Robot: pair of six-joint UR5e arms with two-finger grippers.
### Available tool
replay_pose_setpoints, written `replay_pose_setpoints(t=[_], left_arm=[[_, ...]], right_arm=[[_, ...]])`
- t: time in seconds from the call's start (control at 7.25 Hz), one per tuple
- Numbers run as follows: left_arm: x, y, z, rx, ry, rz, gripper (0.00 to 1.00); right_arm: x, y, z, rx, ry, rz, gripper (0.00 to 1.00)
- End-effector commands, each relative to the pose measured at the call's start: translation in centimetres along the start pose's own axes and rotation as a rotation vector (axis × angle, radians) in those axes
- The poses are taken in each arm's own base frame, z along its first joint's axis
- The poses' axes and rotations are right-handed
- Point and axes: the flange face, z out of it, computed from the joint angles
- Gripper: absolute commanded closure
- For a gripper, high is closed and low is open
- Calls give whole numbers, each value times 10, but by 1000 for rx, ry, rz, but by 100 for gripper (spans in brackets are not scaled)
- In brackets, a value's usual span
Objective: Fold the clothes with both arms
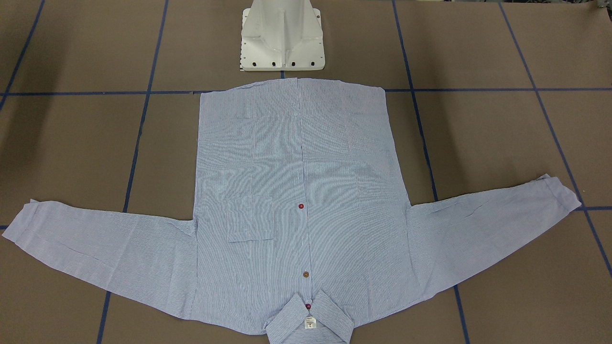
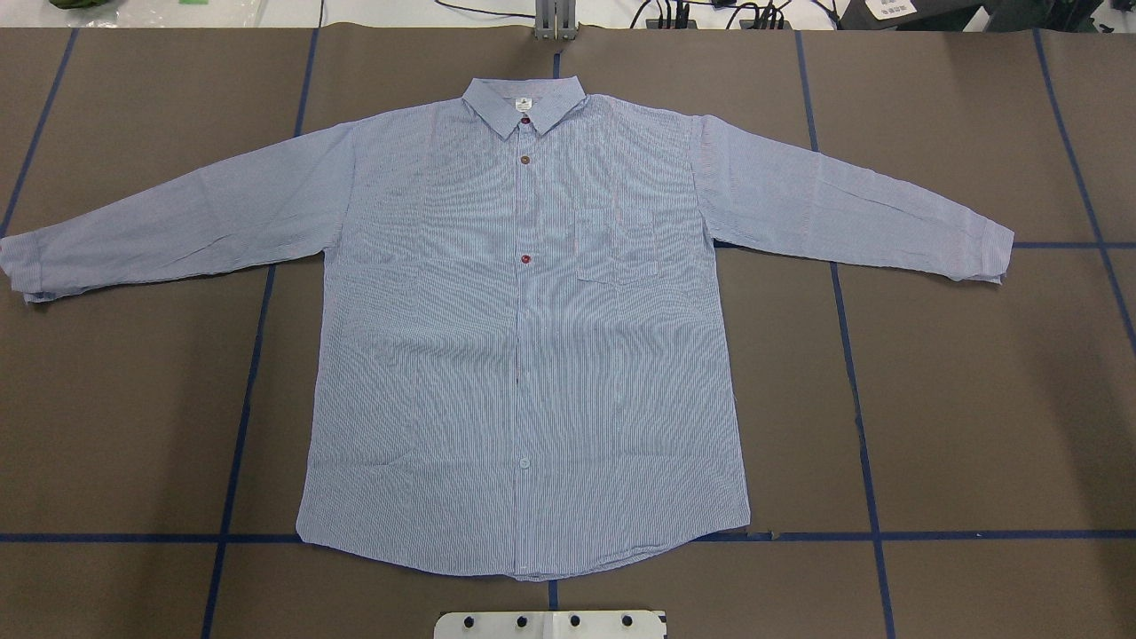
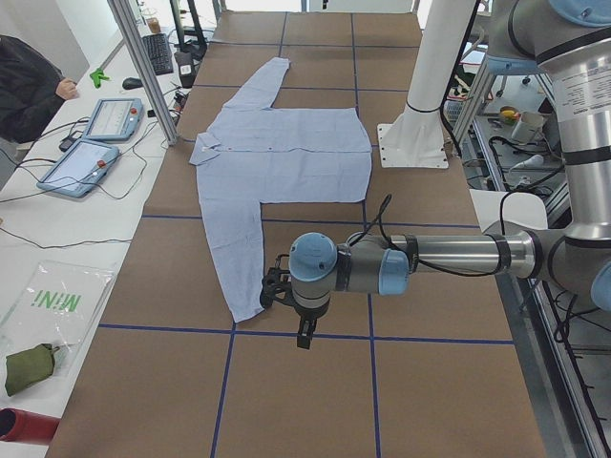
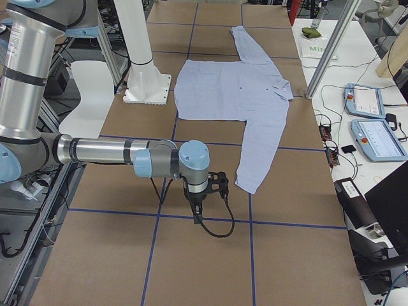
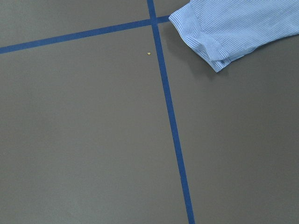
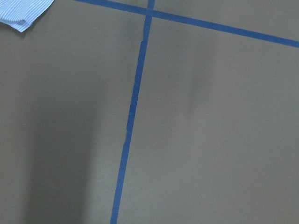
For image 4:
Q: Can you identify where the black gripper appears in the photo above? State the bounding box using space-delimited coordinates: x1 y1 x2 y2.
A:
184 171 229 224

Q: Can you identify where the light blue striped shirt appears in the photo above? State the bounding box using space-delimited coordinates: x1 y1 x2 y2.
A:
174 26 293 194

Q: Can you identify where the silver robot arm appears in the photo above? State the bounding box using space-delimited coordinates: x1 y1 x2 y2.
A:
1 1 228 224

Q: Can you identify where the orange electronics board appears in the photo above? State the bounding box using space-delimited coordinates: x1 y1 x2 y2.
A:
319 124 332 141
324 147 340 168

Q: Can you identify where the black box device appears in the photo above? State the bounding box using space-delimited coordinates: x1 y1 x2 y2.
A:
334 178 377 228

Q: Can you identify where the near teach pendant tablet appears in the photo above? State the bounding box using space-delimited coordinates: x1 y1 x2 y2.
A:
350 119 407 162

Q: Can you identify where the teach pendant tablet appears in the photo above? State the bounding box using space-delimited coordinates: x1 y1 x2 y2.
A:
344 83 386 119
350 119 407 162

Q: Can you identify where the far teach pendant tablet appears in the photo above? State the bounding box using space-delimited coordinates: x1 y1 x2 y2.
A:
344 83 386 119

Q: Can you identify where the clear plastic bag green print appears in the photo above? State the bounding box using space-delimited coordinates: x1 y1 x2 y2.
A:
298 33 329 59

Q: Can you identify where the green folded cloth pouch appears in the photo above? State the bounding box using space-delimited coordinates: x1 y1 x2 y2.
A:
302 27 321 39

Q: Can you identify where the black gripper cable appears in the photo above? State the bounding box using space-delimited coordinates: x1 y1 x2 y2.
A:
149 177 236 238

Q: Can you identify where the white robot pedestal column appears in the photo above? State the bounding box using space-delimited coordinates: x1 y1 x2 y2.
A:
114 0 171 105

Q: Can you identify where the aluminium frame post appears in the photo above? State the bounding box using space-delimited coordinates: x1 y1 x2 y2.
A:
305 0 361 99

